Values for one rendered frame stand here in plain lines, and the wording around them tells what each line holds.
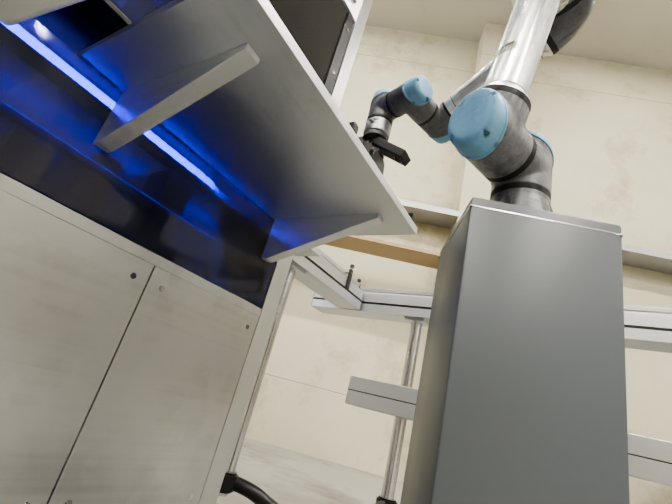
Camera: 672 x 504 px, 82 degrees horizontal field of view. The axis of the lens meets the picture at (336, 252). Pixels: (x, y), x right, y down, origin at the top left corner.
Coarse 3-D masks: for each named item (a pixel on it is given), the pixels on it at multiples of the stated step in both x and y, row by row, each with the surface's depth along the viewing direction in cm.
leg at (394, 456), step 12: (420, 324) 171; (420, 336) 170; (408, 348) 168; (408, 360) 165; (408, 372) 163; (408, 384) 161; (396, 420) 157; (396, 432) 155; (396, 444) 153; (396, 456) 151; (396, 468) 150; (384, 480) 150; (396, 480) 149; (384, 492) 147
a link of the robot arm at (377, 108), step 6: (378, 90) 113; (384, 90) 112; (390, 90) 112; (378, 96) 111; (384, 96) 108; (372, 102) 112; (378, 102) 110; (384, 102) 108; (372, 108) 111; (378, 108) 109; (384, 108) 108; (372, 114) 109; (378, 114) 108; (384, 114) 108; (390, 114) 109; (390, 120) 109
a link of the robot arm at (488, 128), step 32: (512, 0) 85; (544, 0) 77; (576, 0) 84; (512, 32) 77; (544, 32) 77; (512, 64) 75; (480, 96) 72; (512, 96) 72; (448, 128) 77; (480, 128) 70; (512, 128) 71; (480, 160) 75; (512, 160) 74
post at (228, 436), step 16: (368, 0) 163; (352, 32) 152; (352, 48) 152; (352, 64) 152; (336, 80) 143; (336, 96) 143; (272, 288) 114; (272, 304) 114; (272, 320) 114; (256, 336) 109; (256, 352) 109; (256, 368) 109; (240, 384) 104; (240, 400) 104; (240, 416) 104; (224, 432) 99; (224, 448) 99; (224, 464) 99; (208, 480) 95; (208, 496) 95
